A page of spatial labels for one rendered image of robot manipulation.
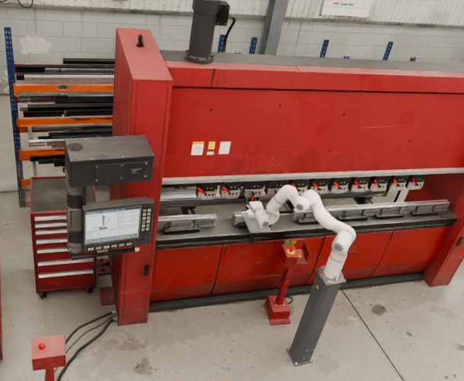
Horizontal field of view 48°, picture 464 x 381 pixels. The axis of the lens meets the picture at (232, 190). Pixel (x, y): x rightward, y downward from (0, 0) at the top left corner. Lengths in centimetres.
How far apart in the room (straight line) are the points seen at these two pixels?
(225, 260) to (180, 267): 40
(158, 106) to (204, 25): 61
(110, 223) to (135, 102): 78
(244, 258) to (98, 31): 432
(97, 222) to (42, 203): 105
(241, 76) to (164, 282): 191
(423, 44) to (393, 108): 598
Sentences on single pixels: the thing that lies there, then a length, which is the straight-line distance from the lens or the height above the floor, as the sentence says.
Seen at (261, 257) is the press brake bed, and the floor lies 58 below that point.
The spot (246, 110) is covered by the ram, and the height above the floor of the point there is 198.
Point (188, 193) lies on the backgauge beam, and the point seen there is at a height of 98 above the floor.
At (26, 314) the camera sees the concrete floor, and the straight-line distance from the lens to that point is 488.
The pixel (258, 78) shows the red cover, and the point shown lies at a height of 223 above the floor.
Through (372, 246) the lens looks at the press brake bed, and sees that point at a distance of 521.
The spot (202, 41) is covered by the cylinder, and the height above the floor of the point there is 245.
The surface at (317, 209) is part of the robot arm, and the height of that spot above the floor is 150.
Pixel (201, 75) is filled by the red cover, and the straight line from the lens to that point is 359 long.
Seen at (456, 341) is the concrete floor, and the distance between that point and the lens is 563.
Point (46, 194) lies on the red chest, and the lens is 447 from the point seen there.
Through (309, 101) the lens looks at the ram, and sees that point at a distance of 400.
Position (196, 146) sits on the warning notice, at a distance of 388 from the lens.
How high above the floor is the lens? 368
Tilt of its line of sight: 35 degrees down
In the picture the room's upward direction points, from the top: 12 degrees clockwise
